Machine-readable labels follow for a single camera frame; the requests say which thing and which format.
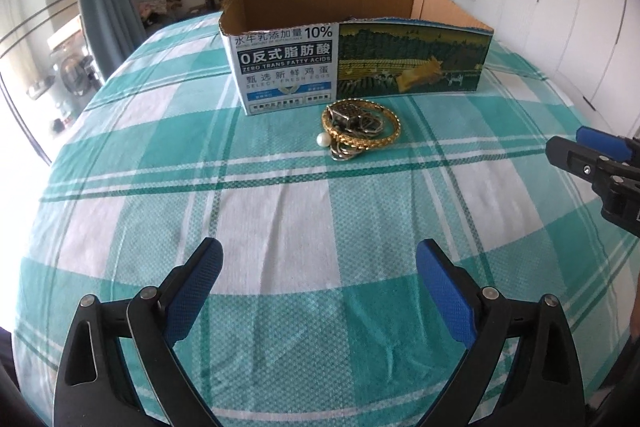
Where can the green white checked blanket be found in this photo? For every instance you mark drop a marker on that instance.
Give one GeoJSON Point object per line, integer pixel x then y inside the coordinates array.
{"type": "Point", "coordinates": [300, 207]}

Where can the white wardrobe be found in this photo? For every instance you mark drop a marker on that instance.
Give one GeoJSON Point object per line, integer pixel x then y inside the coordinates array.
{"type": "Point", "coordinates": [550, 7]}

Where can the cluttered bedside pile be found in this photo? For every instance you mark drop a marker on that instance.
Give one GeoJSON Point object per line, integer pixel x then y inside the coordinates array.
{"type": "Point", "coordinates": [170, 2]}

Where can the white pearl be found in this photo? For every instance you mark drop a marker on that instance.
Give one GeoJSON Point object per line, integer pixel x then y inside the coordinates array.
{"type": "Point", "coordinates": [322, 139]}

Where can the gold braided bangle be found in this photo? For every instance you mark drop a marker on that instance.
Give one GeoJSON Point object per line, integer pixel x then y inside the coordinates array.
{"type": "Point", "coordinates": [387, 134]}

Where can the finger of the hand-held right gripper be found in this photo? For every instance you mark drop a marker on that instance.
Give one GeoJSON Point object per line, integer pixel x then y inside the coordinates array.
{"type": "Point", "coordinates": [570, 154]}
{"type": "Point", "coordinates": [605, 141]}

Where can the printed cardboard box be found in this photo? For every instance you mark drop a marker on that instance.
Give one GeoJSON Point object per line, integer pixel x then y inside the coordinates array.
{"type": "Point", "coordinates": [285, 67]}

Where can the glass sliding door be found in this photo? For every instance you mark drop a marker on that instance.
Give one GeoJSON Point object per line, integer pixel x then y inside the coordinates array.
{"type": "Point", "coordinates": [35, 57]}

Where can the silver rings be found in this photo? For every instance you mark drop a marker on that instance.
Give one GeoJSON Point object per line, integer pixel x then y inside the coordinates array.
{"type": "Point", "coordinates": [346, 153]}

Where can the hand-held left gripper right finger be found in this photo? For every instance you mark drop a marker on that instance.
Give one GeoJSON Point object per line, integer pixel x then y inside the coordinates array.
{"type": "Point", "coordinates": [445, 292]}

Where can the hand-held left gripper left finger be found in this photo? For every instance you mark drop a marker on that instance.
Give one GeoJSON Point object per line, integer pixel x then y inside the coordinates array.
{"type": "Point", "coordinates": [192, 292]}

